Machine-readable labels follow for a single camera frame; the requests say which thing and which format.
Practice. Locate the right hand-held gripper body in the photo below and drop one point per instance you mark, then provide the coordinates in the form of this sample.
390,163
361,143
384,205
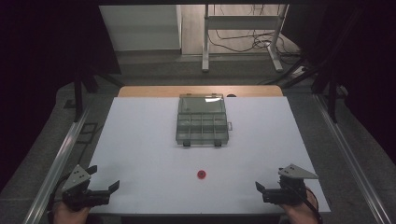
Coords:
288,191

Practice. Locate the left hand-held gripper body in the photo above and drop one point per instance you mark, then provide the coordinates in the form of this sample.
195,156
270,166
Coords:
84,196

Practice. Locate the red round cap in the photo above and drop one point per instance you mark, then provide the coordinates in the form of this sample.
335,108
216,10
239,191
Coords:
201,174

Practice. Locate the clear plastic compartment box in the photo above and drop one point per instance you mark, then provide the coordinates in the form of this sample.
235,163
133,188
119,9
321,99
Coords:
202,124

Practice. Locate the person's right hand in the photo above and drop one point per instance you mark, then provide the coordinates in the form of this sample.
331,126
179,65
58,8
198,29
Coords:
300,213

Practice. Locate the person's left hand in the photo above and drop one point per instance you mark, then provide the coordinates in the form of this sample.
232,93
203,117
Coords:
67,214

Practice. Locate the white board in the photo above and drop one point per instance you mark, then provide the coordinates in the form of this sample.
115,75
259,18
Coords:
155,155

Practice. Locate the black metal stand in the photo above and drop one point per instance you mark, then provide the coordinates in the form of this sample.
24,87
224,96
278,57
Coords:
332,93
78,96

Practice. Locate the black table grommet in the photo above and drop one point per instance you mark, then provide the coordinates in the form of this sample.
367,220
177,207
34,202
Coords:
231,95

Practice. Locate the white cabinet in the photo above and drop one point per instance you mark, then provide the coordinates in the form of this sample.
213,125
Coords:
140,28

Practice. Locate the aluminium rail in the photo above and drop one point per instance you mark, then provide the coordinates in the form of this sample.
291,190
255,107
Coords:
348,155
56,168

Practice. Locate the white desk frame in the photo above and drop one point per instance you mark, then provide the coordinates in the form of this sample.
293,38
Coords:
241,22

